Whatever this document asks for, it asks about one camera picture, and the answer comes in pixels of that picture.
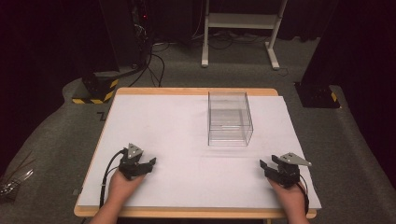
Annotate white metal stand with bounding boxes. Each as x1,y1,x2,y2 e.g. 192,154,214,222
200,0,290,71

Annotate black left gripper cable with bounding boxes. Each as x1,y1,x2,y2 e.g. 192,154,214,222
98,147,129,209

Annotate black yellow striped stand base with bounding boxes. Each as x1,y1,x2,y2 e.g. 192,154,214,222
71,71,120,105

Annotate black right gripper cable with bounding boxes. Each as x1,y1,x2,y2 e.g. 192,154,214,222
295,174,311,216

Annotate white table mat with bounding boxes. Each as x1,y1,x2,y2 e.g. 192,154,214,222
77,93,322,210

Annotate person's left hand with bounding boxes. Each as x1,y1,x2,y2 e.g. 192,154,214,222
106,169,146,207

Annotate black floor cables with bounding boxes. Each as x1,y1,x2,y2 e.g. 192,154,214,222
128,43,166,89

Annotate shiny metal tripod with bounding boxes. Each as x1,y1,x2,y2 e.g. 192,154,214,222
0,150,35,201

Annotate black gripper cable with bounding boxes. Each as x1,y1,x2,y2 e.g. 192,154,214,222
295,174,311,216
98,147,129,209

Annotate person's right hand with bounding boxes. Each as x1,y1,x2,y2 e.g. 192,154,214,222
267,178,308,217

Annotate black equipment tower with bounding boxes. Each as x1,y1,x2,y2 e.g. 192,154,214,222
98,0,154,70

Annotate dark curtain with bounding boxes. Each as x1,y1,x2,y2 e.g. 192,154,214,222
0,0,120,175
301,0,396,188

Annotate clear plastic box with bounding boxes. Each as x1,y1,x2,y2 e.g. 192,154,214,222
207,91,254,147

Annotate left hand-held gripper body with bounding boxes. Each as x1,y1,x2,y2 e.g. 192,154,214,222
118,142,149,181

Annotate wooden table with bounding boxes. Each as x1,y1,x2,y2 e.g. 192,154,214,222
73,87,318,220

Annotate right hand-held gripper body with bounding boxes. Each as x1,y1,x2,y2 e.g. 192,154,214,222
270,151,313,189

